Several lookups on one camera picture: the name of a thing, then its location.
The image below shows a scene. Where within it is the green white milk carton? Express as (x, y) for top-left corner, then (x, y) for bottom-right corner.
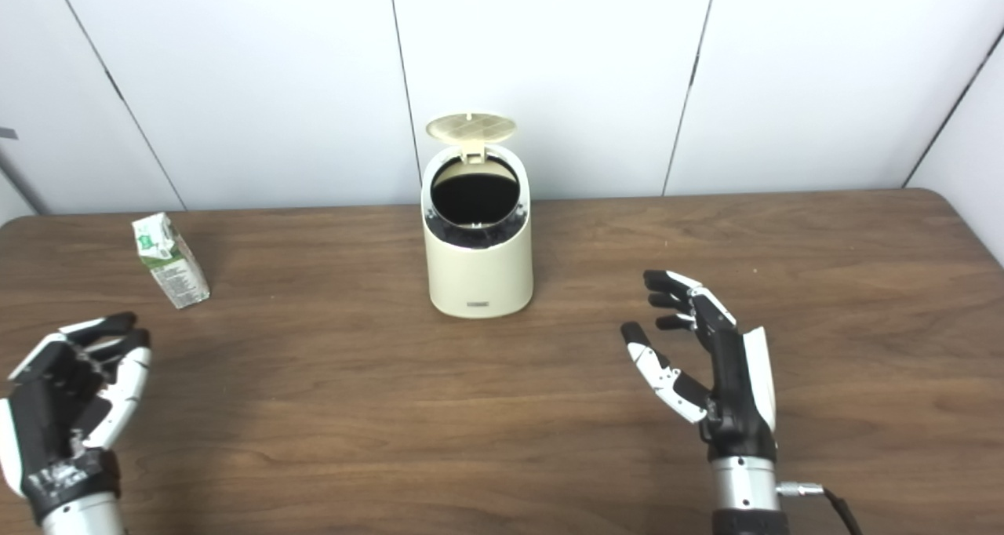
(132, 212), (211, 310)

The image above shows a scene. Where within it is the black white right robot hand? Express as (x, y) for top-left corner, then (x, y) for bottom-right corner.
(621, 270), (777, 464)

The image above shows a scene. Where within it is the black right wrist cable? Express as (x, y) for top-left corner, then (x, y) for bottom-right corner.
(776, 482), (864, 535)

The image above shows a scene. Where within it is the cream-colored round bin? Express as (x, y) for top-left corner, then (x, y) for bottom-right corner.
(421, 144), (534, 318)

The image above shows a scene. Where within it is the cream round bin lid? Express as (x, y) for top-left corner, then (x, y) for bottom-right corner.
(426, 112), (518, 163)

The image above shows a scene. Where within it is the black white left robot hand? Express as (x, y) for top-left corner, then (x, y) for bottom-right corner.
(0, 311), (152, 524)

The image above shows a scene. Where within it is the black bin liner bag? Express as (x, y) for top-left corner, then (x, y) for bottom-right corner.
(426, 158), (528, 249)

